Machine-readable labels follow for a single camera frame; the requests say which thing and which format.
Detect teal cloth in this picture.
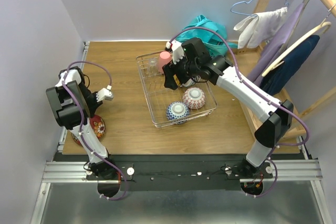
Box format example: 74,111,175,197
175,15,238,58

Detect white blue striped plate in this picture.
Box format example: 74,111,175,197
182,79,197,88

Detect grey metal hanger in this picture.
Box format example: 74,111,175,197
280,0,310,53

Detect blue patterned bowl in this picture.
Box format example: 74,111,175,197
165,101,190,124

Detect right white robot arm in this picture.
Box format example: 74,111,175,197
162,38,293,178

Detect navy garment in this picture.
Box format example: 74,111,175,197
259,35,320,96

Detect pink plastic cup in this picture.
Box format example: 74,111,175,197
157,51,171,74

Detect white garment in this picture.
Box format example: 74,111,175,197
234,7,288,49

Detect red white patterned bowl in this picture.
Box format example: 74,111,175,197
182,88,206,109

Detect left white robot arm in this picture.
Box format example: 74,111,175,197
46,66,117,179

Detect wooden clothes rack frame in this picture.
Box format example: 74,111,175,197
230,0,336,141

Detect clear glass cup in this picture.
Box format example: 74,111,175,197
147,58,159,76

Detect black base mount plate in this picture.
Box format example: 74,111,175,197
52,153,310,193

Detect purple garment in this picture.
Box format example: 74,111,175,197
247,3,304,86

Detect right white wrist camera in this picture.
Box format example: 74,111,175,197
165,40,185,65

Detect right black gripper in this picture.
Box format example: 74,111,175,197
161,51,198,90

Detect wire dish rack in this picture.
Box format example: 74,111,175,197
135,52,217,128

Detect red floral bowl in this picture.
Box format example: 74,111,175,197
71,114,107,146

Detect cream plastic hanger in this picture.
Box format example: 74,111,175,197
261,19,332,77

